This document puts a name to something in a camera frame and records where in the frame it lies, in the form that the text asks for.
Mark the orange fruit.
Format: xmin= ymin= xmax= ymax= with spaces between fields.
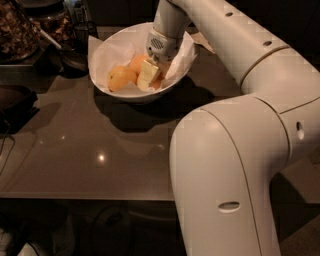
xmin=129 ymin=54 xmax=149 ymax=75
xmin=152 ymin=63 xmax=170 ymax=90

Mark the dark glass cup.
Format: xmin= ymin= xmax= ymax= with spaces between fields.
xmin=58 ymin=39 xmax=89 ymax=78

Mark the white bowl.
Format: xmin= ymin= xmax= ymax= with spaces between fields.
xmin=88 ymin=22 xmax=197 ymax=104

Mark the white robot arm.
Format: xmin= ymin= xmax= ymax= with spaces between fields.
xmin=146 ymin=0 xmax=320 ymax=256

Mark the metal counter box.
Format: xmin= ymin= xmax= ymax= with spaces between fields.
xmin=0 ymin=49 xmax=50 ymax=83

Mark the crumpled beige napkin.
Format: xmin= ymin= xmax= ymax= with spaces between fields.
xmin=191 ymin=32 xmax=215 ymax=53

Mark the large glass snack jar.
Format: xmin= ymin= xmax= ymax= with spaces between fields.
xmin=0 ymin=0 xmax=39 ymax=64

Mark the small glass snack jar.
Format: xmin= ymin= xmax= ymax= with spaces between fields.
xmin=25 ymin=0 xmax=75 ymax=43

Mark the white paper bowl liner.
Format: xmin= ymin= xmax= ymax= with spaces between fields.
xmin=87 ymin=23 xmax=198 ymax=94

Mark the black device on left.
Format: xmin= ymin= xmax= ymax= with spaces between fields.
xmin=0 ymin=85 xmax=39 ymax=133

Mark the black cable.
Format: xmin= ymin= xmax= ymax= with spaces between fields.
xmin=0 ymin=119 xmax=16 ymax=177

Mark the black wire cup holder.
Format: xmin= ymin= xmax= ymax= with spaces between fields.
xmin=73 ymin=21 xmax=98 ymax=52

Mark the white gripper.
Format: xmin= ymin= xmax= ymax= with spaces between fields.
xmin=137 ymin=28 xmax=182 ymax=91

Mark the left yellow-orange fruit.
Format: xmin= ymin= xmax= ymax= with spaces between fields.
xmin=107 ymin=66 xmax=137 ymax=92

